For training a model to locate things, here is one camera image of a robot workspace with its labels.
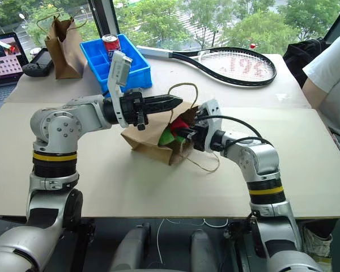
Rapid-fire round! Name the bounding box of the brown paper bag standing upright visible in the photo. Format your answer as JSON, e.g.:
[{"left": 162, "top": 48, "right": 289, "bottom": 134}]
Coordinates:
[{"left": 36, "top": 13, "right": 88, "bottom": 80}]

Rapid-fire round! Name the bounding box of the person in white t-shirt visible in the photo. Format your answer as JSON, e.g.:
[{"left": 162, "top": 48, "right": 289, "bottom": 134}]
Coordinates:
[{"left": 301, "top": 29, "right": 340, "bottom": 171}]

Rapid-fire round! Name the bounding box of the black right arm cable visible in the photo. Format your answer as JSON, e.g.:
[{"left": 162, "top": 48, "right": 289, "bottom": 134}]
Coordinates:
[{"left": 198, "top": 114, "right": 274, "bottom": 157}]

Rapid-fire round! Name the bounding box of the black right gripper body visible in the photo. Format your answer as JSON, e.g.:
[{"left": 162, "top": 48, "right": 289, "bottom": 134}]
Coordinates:
[{"left": 186, "top": 107, "right": 210, "bottom": 151}]

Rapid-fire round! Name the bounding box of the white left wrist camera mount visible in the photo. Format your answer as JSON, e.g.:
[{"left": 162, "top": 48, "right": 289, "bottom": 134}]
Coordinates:
[{"left": 107, "top": 50, "right": 134, "bottom": 128}]

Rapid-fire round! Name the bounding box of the black handheld controller device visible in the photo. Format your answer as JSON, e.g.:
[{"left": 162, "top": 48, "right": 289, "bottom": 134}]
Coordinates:
[{"left": 22, "top": 47, "right": 56, "bottom": 78}]

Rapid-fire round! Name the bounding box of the dark window frame post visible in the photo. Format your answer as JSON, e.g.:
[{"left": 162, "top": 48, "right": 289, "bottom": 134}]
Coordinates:
[{"left": 87, "top": 0, "right": 121, "bottom": 35}]

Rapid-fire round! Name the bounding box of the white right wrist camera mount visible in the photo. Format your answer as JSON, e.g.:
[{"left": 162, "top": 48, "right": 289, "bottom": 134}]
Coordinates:
[{"left": 199, "top": 99, "right": 226, "bottom": 154}]

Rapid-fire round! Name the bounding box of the grey rounded shape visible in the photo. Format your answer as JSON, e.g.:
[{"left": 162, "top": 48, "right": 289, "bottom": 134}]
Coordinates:
[
  {"left": 189, "top": 229, "right": 219, "bottom": 272},
  {"left": 109, "top": 222, "right": 152, "bottom": 272}
]

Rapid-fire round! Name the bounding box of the open laptop computer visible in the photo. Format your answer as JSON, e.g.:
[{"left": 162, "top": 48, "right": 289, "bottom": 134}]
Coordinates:
[{"left": 0, "top": 32, "right": 30, "bottom": 120}]

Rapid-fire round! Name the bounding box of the white sneaker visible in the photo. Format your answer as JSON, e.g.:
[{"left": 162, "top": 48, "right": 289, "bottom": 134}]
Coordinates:
[{"left": 302, "top": 226, "right": 333, "bottom": 259}]

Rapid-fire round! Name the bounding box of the blue plastic compartment bin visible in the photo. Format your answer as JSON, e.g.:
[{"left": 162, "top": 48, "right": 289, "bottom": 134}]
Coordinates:
[{"left": 79, "top": 33, "right": 154, "bottom": 92}]

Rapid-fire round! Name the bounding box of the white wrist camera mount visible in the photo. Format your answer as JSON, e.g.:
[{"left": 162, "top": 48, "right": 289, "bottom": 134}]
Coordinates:
[
  {"left": 199, "top": 99, "right": 226, "bottom": 154},
  {"left": 107, "top": 50, "right": 134, "bottom": 128}
]

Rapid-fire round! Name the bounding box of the black white tennis racket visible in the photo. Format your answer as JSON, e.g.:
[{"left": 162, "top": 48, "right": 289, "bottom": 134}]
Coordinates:
[{"left": 136, "top": 45, "right": 278, "bottom": 88}]

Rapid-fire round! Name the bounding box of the red soda can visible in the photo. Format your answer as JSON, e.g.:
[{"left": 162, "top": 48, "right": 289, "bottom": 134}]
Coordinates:
[{"left": 101, "top": 33, "right": 122, "bottom": 60}]

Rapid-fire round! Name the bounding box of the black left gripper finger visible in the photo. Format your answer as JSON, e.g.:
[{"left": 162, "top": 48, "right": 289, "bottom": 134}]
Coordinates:
[
  {"left": 143, "top": 104, "right": 182, "bottom": 115},
  {"left": 143, "top": 95, "right": 184, "bottom": 107}
]

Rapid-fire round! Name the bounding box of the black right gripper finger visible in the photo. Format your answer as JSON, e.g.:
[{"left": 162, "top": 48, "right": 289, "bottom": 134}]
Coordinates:
[{"left": 173, "top": 127, "right": 196, "bottom": 139}]

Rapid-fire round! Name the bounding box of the red plush toy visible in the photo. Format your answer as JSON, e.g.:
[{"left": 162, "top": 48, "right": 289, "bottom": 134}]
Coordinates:
[{"left": 169, "top": 117, "right": 189, "bottom": 134}]

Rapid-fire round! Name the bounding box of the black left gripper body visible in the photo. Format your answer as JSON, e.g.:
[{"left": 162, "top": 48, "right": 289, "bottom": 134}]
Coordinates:
[{"left": 120, "top": 88, "right": 150, "bottom": 131}]

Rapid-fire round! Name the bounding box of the black backpack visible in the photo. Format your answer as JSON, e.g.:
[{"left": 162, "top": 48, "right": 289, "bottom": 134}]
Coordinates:
[{"left": 282, "top": 37, "right": 331, "bottom": 89}]

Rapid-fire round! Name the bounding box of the green plush toy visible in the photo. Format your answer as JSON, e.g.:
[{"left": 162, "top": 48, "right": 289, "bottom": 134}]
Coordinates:
[{"left": 158, "top": 127, "right": 188, "bottom": 147}]

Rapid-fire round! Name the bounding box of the white cable under table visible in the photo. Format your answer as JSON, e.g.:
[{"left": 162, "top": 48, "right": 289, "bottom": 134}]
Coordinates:
[{"left": 155, "top": 217, "right": 229, "bottom": 265}]

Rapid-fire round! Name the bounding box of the brown paper bag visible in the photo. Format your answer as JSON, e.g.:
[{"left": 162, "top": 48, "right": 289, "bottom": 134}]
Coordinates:
[
  {"left": 36, "top": 13, "right": 88, "bottom": 80},
  {"left": 120, "top": 82, "right": 220, "bottom": 173}
]

